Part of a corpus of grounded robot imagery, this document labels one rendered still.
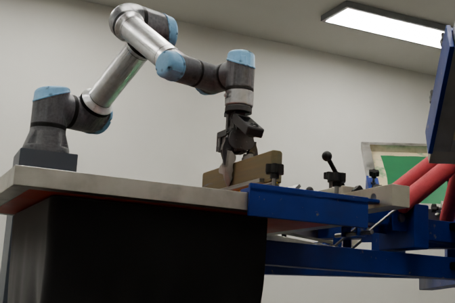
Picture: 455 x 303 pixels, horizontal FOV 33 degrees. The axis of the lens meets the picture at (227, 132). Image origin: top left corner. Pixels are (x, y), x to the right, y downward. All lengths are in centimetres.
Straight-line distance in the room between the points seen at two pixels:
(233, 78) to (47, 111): 76
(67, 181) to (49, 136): 101
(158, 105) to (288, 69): 126
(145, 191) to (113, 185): 7
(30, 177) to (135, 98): 454
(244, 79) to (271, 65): 457
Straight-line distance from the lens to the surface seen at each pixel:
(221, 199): 158
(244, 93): 197
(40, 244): 160
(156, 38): 210
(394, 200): 175
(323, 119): 670
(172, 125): 604
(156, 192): 153
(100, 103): 255
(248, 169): 185
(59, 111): 252
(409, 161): 361
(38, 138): 249
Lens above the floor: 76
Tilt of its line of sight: 13 degrees up
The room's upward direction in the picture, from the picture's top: 3 degrees clockwise
